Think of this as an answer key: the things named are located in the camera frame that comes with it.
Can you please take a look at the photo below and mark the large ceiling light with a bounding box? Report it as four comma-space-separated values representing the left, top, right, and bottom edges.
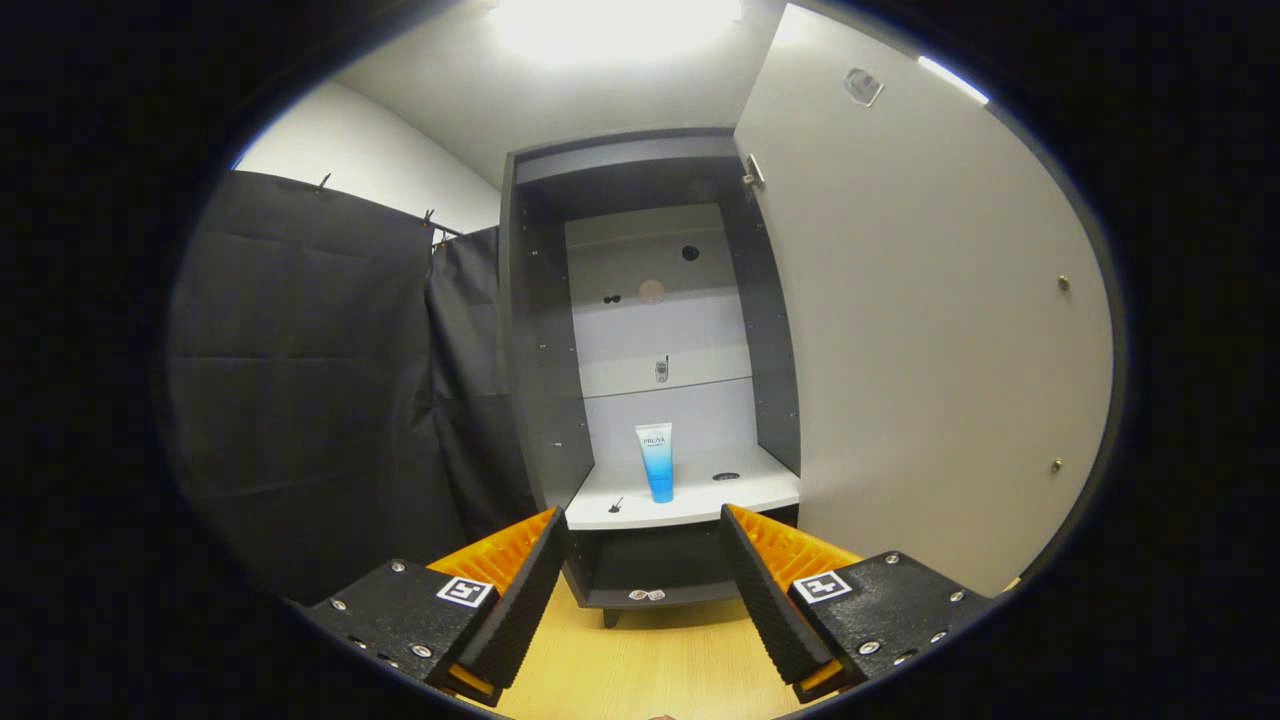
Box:
490, 0, 747, 67

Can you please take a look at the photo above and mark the white cabinet shelf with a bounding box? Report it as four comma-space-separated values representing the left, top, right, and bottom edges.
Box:
565, 445, 802, 532

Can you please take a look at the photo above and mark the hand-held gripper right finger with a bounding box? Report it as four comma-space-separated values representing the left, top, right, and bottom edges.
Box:
720, 502, 993, 703

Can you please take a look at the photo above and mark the long ceiling light panel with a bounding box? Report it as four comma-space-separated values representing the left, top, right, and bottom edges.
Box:
917, 55, 992, 107

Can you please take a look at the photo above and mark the blue white cosmetic tube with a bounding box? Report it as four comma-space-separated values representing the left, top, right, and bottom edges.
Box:
635, 422, 674, 504

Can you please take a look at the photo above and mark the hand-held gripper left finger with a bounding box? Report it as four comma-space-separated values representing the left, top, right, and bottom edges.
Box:
300, 506, 572, 709

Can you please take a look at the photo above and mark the beige cabinet door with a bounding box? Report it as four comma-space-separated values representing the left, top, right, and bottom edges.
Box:
733, 3, 1117, 599

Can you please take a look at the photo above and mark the black backdrop cloth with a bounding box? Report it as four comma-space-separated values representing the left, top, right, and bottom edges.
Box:
165, 168, 546, 606

